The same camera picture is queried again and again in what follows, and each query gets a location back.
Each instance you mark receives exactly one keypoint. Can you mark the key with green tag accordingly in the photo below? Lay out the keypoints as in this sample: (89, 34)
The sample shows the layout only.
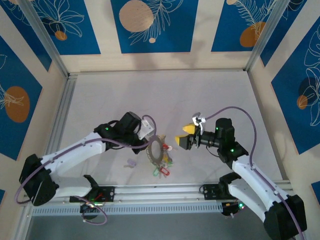
(155, 172)
(170, 164)

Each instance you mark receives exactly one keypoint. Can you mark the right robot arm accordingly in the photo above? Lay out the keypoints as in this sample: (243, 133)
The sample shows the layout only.
(250, 175)

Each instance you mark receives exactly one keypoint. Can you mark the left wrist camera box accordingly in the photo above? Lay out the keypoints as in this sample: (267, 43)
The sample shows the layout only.
(146, 130)

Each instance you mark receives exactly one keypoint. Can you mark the key with yellow tag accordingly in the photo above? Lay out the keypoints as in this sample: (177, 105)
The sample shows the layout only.
(165, 157)

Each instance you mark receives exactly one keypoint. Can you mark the key with red tag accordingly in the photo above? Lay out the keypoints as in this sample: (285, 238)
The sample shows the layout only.
(165, 146)
(164, 172)

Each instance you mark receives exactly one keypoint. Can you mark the large metal keyring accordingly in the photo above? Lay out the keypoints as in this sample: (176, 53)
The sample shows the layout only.
(150, 152)

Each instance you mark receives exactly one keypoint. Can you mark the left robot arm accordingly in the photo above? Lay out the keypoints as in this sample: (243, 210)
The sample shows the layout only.
(75, 152)

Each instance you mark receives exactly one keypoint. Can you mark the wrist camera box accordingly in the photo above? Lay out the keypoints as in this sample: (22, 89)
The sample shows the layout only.
(146, 130)
(198, 118)

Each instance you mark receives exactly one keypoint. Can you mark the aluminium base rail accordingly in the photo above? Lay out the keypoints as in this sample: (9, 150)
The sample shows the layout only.
(160, 192)

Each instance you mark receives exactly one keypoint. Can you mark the aluminium frame post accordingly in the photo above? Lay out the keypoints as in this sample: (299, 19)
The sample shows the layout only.
(22, 225)
(265, 35)
(42, 35)

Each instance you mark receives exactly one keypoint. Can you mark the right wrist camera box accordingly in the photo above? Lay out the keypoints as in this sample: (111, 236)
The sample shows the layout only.
(198, 118)

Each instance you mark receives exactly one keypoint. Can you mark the aluminium side rail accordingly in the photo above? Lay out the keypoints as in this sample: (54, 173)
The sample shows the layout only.
(67, 100)

